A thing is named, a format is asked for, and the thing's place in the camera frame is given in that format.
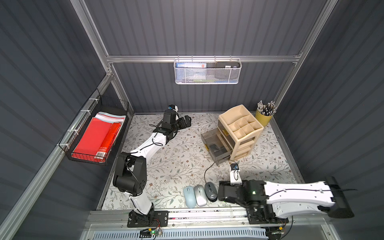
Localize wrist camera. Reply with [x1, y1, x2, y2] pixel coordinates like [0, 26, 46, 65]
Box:
[168, 105, 179, 116]
[230, 163, 243, 186]

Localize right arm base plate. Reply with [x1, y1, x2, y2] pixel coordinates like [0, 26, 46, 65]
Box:
[246, 205, 290, 225]

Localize white grey computer mouse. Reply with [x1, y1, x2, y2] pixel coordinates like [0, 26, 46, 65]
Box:
[194, 185, 208, 207]

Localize red folder stack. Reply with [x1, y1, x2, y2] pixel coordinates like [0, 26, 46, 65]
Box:
[71, 112, 126, 164]

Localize blue white box in basket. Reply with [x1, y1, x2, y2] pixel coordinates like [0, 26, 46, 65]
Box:
[175, 62, 207, 83]

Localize light blue computer mouse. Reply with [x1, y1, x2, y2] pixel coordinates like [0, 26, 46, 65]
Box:
[183, 186, 197, 209]

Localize yellow pencil cup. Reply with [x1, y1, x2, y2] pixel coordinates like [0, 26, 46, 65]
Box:
[255, 110, 273, 127]

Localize small green circuit board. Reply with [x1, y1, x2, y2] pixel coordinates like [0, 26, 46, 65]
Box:
[139, 228, 163, 239]

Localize beige drawer organizer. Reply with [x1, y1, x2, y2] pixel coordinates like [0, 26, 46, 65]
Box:
[218, 105, 264, 161]

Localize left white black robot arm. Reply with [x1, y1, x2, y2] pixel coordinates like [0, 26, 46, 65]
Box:
[113, 112, 192, 216]

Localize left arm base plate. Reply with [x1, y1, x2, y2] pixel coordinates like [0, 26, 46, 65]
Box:
[127, 211, 169, 228]

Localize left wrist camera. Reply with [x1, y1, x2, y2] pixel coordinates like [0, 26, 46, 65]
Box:
[168, 105, 179, 116]

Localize white mesh wall basket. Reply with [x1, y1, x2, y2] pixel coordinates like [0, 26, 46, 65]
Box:
[173, 57, 243, 85]

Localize black computer mouse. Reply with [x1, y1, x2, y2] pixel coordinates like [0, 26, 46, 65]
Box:
[205, 182, 218, 202]

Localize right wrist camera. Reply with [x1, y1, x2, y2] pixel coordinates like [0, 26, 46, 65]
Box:
[230, 163, 243, 186]

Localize black wire side basket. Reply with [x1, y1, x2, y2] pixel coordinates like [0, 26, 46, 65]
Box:
[59, 90, 130, 165]

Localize black device in basket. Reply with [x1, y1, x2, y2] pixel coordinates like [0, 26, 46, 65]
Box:
[215, 61, 241, 69]

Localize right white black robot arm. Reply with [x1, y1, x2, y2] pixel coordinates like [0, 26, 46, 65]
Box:
[218, 177, 355, 224]

